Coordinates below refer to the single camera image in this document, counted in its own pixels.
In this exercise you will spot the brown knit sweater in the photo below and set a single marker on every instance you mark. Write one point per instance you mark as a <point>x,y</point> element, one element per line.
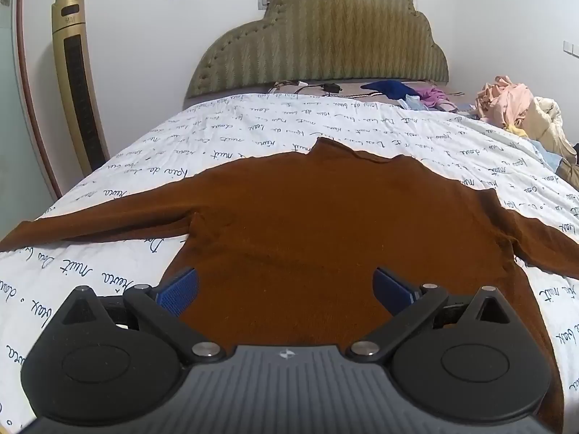
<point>285,334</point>

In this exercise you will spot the pink clothes pile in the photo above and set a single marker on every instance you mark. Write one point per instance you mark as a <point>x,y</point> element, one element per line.
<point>503,103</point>

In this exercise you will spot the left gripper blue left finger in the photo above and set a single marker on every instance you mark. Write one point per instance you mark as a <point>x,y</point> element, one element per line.
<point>176,294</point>

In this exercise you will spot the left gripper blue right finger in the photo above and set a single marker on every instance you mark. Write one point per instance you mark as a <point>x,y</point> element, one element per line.
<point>393,293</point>

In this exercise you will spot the purple garment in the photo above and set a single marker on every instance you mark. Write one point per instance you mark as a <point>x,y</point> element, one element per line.
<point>435,98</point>

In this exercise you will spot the black charger with cables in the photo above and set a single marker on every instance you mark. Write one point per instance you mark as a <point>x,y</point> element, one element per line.
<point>298,85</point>

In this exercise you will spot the white wall switch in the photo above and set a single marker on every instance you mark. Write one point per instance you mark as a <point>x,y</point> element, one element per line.
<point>571,49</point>

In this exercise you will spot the light blue garment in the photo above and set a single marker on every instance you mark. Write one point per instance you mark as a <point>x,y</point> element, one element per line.
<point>412,103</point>

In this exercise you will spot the gold tower air conditioner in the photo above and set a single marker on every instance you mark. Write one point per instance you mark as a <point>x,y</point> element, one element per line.
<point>73,70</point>

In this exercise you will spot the cream padded jacket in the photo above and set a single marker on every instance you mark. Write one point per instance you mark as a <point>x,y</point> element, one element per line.
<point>543,122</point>

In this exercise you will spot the khaki quilted garment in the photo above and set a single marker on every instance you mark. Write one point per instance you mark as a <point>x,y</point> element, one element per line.
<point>568,172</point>

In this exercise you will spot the yellow garment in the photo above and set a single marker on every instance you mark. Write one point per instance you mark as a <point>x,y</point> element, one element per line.
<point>516,130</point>

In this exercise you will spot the white quilt with blue script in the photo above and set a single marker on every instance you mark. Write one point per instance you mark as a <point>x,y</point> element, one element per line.
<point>36,280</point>

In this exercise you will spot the olive upholstered headboard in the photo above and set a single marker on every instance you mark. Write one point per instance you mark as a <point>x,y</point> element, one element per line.
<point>323,40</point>

